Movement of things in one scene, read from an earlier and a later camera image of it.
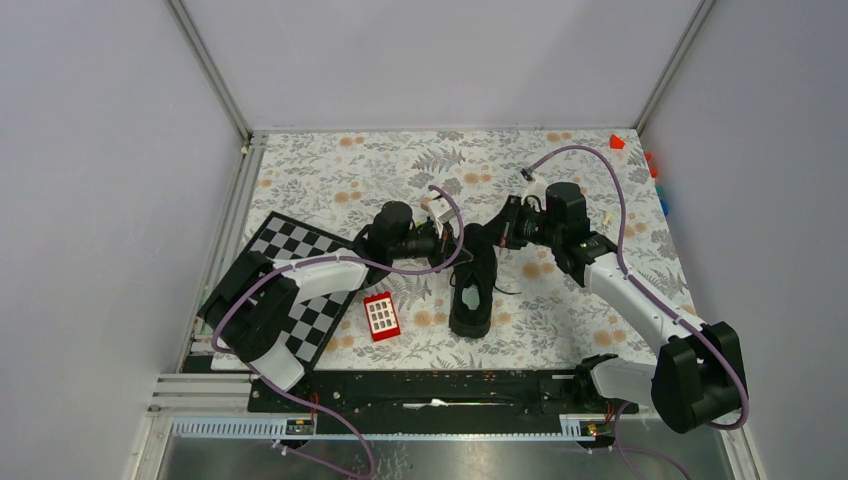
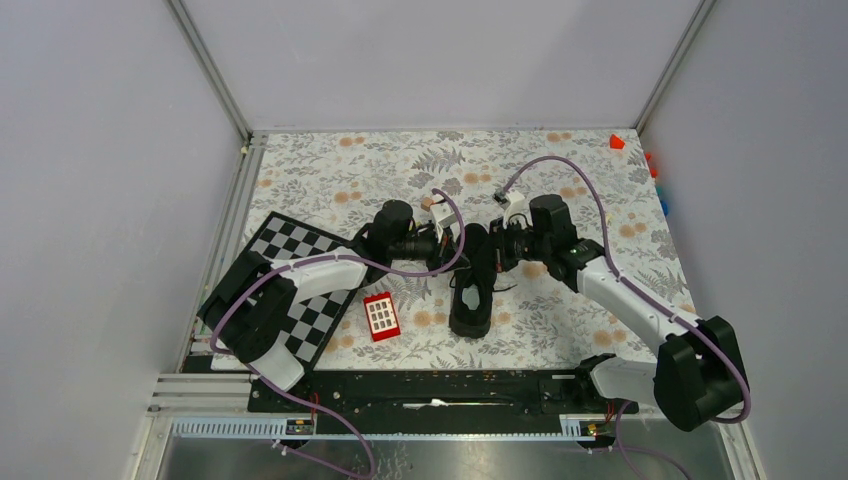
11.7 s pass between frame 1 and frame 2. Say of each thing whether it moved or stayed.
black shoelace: moved
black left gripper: stayed
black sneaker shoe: stayed
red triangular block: stayed
